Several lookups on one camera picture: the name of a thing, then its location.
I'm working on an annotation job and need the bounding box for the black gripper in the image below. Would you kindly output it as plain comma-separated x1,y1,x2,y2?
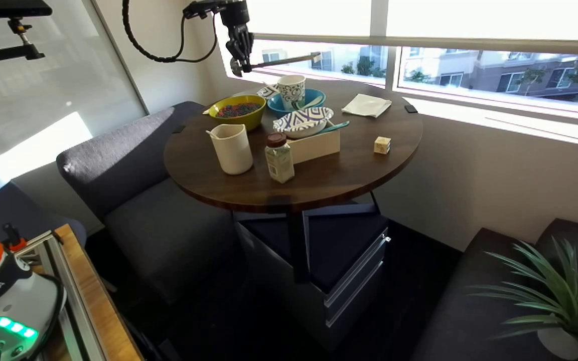
225,3,255,77

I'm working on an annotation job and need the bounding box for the colourful cereal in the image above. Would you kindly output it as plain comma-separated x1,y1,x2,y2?
215,98,263,118

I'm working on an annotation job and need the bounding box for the patterned white coffee cup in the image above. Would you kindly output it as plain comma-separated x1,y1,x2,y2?
276,74,308,113

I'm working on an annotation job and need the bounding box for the yellow bowl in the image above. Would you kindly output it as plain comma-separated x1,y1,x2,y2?
204,92,269,133

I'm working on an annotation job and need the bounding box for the blue bowl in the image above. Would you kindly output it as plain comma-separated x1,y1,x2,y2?
265,87,327,118

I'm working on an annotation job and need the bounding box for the black patterned white bowl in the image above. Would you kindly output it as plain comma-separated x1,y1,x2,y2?
271,104,337,140

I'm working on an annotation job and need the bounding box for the small white patterned dish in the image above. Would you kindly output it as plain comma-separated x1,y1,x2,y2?
255,83,279,102

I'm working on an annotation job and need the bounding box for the white ceramic pitcher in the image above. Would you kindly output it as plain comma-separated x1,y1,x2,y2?
206,122,257,177

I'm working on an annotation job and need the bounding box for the light wooden box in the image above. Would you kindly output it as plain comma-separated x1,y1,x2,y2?
286,128,343,167

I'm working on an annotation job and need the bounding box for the teal spoon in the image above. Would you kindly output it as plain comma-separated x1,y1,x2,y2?
321,118,353,134

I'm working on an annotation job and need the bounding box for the white paper napkin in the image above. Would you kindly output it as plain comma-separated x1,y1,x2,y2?
339,92,393,121

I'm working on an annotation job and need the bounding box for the small pale cube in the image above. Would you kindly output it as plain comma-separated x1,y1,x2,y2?
372,134,393,159

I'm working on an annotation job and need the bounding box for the grey fabric sofa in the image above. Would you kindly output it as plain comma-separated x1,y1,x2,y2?
54,98,251,309

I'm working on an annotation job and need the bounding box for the dark drawer cabinet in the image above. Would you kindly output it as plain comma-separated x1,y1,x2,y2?
235,204,393,349

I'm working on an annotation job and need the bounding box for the wooden robot platform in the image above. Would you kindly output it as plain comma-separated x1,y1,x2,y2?
50,224,145,361

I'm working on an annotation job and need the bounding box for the dark fabric bench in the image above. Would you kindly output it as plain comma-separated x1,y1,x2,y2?
411,220,578,361

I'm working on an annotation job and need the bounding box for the green spiky plant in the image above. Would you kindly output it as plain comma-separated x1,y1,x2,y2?
472,237,578,358

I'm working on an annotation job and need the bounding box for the white plant pot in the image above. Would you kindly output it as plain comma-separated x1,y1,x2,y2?
536,325,578,361

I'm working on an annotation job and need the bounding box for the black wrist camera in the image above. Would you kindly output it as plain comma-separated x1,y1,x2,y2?
181,0,234,21

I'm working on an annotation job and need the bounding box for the black table pedestal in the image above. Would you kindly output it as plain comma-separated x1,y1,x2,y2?
287,209,310,284

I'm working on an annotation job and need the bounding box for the black camera on boom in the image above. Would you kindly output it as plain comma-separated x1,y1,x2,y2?
0,0,54,69

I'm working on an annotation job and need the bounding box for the white window frame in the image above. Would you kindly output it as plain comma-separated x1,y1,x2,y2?
207,0,578,128

